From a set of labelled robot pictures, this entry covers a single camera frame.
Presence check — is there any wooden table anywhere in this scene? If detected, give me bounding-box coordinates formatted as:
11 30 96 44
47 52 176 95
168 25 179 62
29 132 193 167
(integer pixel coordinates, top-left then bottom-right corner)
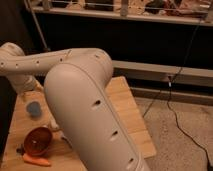
0 77 156 171

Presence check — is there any orange bowl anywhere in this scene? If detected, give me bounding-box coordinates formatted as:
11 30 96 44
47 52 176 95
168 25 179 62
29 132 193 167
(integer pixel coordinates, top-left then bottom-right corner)
23 127 53 156

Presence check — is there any blue ceramic cup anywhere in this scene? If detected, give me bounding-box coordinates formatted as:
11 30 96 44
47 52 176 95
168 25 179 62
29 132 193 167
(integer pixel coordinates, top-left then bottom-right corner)
26 101 42 118

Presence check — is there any wooden shelf ledge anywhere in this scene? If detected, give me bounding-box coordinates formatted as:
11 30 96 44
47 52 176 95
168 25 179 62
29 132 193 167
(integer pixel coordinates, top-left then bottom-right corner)
33 6 213 27

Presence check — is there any metal stand pole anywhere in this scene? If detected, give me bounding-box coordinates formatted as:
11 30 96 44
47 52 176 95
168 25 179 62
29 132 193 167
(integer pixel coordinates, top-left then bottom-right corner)
26 0 50 52

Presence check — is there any black cable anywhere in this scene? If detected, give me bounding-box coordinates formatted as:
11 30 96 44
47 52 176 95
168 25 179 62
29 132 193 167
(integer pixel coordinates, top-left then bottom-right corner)
142 16 213 168

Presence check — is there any orange carrot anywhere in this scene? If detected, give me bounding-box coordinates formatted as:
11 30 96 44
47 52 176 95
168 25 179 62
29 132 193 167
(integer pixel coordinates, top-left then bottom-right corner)
22 154 51 167

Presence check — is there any blue sponge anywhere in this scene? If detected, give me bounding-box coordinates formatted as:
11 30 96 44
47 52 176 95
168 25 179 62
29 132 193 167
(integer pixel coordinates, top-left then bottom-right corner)
61 132 72 147

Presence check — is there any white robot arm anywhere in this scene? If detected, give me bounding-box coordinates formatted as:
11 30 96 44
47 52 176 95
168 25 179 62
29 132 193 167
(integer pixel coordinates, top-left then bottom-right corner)
0 42 150 171

